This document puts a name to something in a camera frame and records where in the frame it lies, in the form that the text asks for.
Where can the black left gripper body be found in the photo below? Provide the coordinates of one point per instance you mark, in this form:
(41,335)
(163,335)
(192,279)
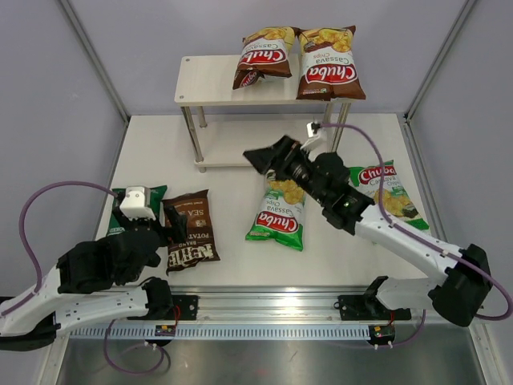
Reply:
(132,223)

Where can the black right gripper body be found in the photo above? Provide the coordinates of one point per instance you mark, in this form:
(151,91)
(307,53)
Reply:
(296,168)

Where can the brown Kettle potato chips bag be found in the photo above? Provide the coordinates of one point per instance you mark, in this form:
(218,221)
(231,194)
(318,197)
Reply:
(200,245)

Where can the green Chuba cassava chips bag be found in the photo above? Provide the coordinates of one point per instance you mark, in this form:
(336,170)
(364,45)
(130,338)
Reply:
(281,213)

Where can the brown Chuba cassava chips bag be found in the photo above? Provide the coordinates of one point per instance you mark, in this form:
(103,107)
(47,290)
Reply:
(328,69)

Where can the brown Chuba bag text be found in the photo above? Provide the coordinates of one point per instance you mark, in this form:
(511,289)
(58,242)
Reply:
(265,56)

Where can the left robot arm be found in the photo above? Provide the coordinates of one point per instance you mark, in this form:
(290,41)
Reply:
(73,295)

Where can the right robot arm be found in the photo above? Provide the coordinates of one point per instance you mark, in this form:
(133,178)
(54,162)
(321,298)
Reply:
(455,283)

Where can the white two-tier shelf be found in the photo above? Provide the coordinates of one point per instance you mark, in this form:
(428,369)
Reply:
(219,142)

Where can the green Real hand cooked bag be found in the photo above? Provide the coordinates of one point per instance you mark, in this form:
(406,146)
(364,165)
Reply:
(156,197)

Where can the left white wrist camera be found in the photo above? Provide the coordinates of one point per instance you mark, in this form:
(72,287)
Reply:
(136,204)

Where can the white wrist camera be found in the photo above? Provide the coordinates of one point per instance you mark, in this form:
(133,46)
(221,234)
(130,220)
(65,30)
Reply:
(136,204)
(316,136)

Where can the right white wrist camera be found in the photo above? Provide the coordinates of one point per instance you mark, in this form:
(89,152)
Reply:
(316,136)

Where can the aluminium mounting rail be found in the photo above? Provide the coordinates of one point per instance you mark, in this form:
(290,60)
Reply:
(260,305)

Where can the white slotted cable duct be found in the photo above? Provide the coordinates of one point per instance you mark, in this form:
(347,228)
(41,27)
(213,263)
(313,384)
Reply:
(241,332)

